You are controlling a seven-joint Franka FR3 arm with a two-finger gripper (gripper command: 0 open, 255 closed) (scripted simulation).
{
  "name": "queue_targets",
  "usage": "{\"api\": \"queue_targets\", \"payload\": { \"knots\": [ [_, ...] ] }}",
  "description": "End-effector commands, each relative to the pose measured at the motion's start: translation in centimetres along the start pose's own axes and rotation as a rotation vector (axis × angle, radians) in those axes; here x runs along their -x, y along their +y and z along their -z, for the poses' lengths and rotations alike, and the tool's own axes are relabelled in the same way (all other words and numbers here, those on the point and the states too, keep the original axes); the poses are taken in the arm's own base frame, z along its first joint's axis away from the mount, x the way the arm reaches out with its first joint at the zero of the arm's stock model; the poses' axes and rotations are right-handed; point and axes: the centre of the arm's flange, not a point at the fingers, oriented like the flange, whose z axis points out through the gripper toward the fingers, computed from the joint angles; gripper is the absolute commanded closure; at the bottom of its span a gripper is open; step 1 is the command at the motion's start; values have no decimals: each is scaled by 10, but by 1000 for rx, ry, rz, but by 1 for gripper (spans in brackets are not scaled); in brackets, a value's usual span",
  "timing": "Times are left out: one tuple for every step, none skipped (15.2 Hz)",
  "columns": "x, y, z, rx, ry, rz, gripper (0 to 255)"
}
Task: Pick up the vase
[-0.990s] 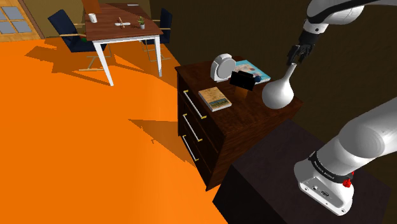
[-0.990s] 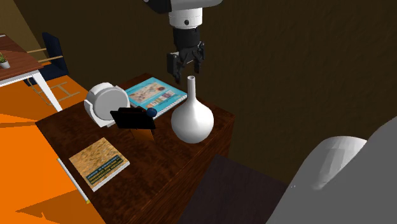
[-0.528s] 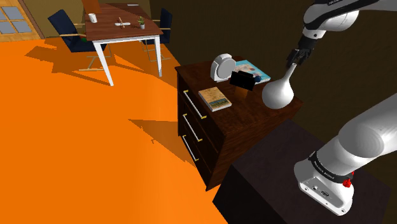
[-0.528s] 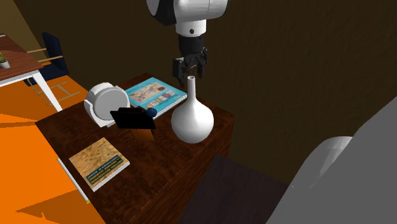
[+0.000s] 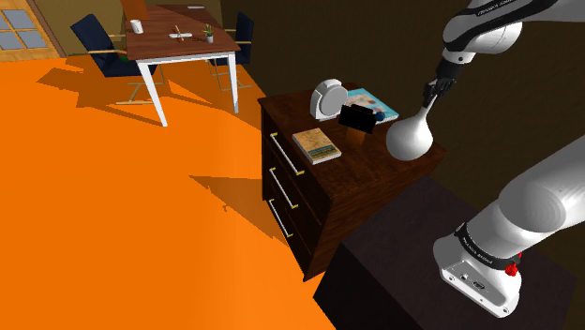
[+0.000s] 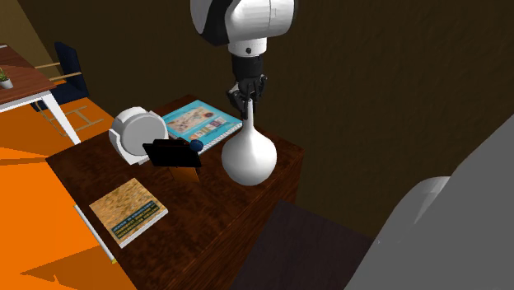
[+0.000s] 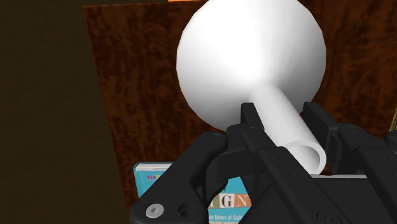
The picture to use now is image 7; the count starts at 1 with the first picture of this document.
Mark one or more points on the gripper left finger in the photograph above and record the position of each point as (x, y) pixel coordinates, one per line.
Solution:
(192, 173)

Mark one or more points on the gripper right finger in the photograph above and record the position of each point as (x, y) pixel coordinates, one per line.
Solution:
(366, 149)

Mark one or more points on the blue book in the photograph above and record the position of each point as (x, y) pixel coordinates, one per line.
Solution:
(145, 184)

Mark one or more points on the white round vase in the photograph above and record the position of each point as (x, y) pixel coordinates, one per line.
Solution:
(248, 56)

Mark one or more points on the brown wooden table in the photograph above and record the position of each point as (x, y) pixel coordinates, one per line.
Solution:
(139, 93)

